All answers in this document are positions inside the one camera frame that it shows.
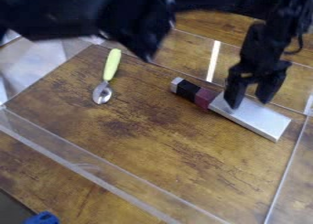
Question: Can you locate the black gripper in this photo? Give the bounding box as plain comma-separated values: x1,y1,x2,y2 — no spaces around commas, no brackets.
223,23,292,110

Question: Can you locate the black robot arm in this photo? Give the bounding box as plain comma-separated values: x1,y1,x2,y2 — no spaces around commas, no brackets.
0,0,313,109

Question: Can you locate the blue object at bottom edge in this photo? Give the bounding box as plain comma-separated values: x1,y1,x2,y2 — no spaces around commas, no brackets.
21,212,60,224

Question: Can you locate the spoon with yellow handle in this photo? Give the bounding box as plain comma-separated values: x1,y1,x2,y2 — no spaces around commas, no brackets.
92,48,120,105

